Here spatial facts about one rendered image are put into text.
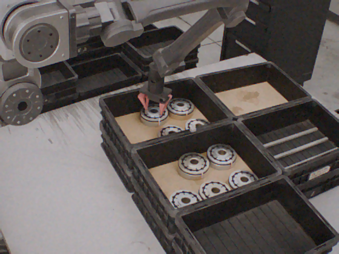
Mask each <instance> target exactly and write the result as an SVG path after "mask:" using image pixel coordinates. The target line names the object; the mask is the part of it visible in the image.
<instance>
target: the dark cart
mask: <svg viewBox="0 0 339 254"><path fill-rule="evenodd" d="M330 3H331V0H249V4H248V8H247V10H246V12H245V16H246V18H245V19H244V20H242V21H241V22H239V23H238V25H236V26H235V27H231V28H226V26H224V30H223V40H222V46H221V50H220V51H221V53H220V60H219V61H222V60H228V59H231V58H233V57H239V56H243V55H245V54H251V53H254V52H255V53H257V54H258V55H259V56H261V57H262V58H264V59H265V60H267V61H268V62H272V63H274V64H275V65H276V66H278V67H279V68H280V69H282V70H283V71H284V72H285V73H286V74H287V75H288V76H289V77H290V78H292V79H293V80H295V81H296V82H297V83H298V84H299V85H300V86H302V87H303V83H304V82H306V81H308V80H311V79H312V74H313V70H314V66H315V62H316V58H317V55H318V54H317V53H318V51H319V46H320V42H321V37H322V35H323V31H324V26H325V22H326V18H327V13H328V11H329V7H330Z"/></svg>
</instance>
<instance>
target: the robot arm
mask: <svg viewBox="0 0 339 254"><path fill-rule="evenodd" d="M56 1H57V2H59V3H60V4H61V5H62V6H63V7H64V9H66V10H67V11H68V12H69V16H68V18H69V31H70V34H69V38H70V58H71V57H75V56H77V44H80V43H83V42H85V41H87V40H88V38H89V37H93V36H98V35H100V37H101V39H102V42H103V43H104V45H105V46H107V47H113V46H116V45H120V44H122V43H124V42H126V41H127V40H129V39H131V38H133V37H138V36H140V35H141V34H142V33H143V31H144V27H145V26H146V25H150V24H152V23H155V22H158V21H162V20H167V19H171V18H175V17H178V16H183V15H187V14H190V13H196V12H199V11H205V10H208V11H206V13H205V14H204V15H203V16H202V17H201V18H200V19H199V20H198V21H197V22H195V23H194V25H192V26H190V28H189V29H187V30H186V32H184V34H182V35H181V36H180V37H179V38H178V39H176V41H175V42H174V43H172V44H171V45H169V46H167V47H165V48H161V49H158V50H157V51H156V52H154V56H153V57H152V60H153V62H151V63H150V64H149V73H148V82H146V83H145V84H144V85H143V86H142V87H141V89H140V94H139V99H140V101H141V102H142V104H143V107H144V108H145V110H147V109H148V104H149V100H153V101H155V102H158V103H159V109H160V115H162V113H163V111H164V109H165V107H166V105H167V104H168V102H169V101H170V99H171V98H172V95H171V92H172V90H171V89H169V88H165V87H164V79H165V77H166V76H172V75H174V74H178V73H181V72H183V71H184V69H185V63H184V61H183V60H184V58H185V57H186V55H187V54H188V53H190V51H191V50H193V49H194V48H195V47H196V46H198V45H199V43H201V42H202V41H204V40H205V39H206V38H207V37H208V36H209V35H210V34H211V33H213V31H215V30H216V29H218V28H219V27H220V26H221V25H223V24H225V26H226V28H231V27H235V26H236V25H238V23H239V22H241V21H242V20H244V19H245V18H246V16H245V12H246V10H247V8H248V4H249V0H145V1H137V0H135V1H131V0H98V1H96V2H95V3H94V4H93V5H92V6H91V7H89V8H82V7H80V5H77V6H72V5H71V4H70V3H69V2H67V1H66V0H56ZM145 98H146V102H145Z"/></svg>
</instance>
